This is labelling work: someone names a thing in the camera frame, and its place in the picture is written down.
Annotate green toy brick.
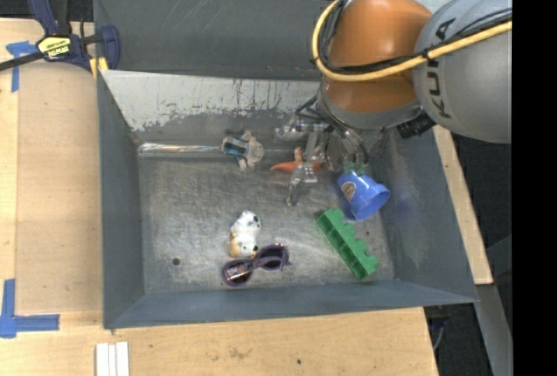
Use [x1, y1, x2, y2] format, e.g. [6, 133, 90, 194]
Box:
[314, 207, 381, 282]

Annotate grey metal bin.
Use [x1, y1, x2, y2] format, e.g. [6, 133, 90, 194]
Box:
[91, 0, 480, 330]

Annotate white spotted toy dog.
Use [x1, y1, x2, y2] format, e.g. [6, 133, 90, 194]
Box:
[227, 209, 264, 259]

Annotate blue and white toy figure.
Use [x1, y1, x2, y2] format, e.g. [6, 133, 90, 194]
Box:
[219, 129, 266, 171]

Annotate orange toy lizard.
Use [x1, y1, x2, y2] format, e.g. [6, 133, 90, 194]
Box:
[269, 147, 326, 173]

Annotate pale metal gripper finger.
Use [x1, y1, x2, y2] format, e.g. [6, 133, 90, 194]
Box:
[285, 162, 319, 207]

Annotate purple sunglasses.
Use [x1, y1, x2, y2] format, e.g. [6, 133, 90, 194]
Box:
[220, 243, 292, 289]

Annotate blue plastic cup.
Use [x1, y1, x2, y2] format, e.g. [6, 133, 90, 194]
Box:
[334, 171, 392, 222]

